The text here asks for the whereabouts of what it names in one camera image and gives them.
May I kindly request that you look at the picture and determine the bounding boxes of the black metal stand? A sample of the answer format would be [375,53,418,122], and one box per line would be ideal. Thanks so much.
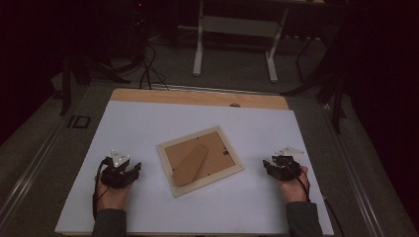
[280,31,351,135]
[58,53,131,117]

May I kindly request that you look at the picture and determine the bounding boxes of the person's right hand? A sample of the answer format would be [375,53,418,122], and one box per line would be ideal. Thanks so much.
[276,165,311,204]

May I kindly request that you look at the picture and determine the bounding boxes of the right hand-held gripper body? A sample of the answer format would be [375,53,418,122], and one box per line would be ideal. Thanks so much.
[271,145,307,183]

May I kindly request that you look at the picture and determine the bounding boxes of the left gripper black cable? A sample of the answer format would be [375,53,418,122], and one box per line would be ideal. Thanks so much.
[91,156,112,221]

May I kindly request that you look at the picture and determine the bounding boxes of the black floor cables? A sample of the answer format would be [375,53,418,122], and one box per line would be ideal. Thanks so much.
[137,41,171,91]

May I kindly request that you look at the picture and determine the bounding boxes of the black floor plate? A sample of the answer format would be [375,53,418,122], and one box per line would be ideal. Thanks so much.
[66,115,92,129]

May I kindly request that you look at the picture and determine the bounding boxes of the dark equipment tower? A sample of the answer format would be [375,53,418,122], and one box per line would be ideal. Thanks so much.
[127,0,150,64]

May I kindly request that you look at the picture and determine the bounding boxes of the metal floor rail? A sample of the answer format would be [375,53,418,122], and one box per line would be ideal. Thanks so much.
[320,103,385,237]
[0,108,73,225]

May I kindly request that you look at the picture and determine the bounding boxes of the white table mat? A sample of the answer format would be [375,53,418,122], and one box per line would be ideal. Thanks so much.
[53,100,335,236]

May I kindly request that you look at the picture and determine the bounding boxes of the wooden picture frame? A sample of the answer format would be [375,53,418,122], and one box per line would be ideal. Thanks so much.
[156,125,246,198]

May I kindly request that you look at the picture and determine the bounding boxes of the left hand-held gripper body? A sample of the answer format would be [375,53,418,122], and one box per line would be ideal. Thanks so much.
[100,148,132,190]

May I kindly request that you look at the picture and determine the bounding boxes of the person's left hand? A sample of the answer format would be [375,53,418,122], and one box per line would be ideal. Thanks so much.
[95,174,133,212]

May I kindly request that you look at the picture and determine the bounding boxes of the white metal table frame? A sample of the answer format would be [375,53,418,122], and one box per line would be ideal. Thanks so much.
[192,0,290,84]

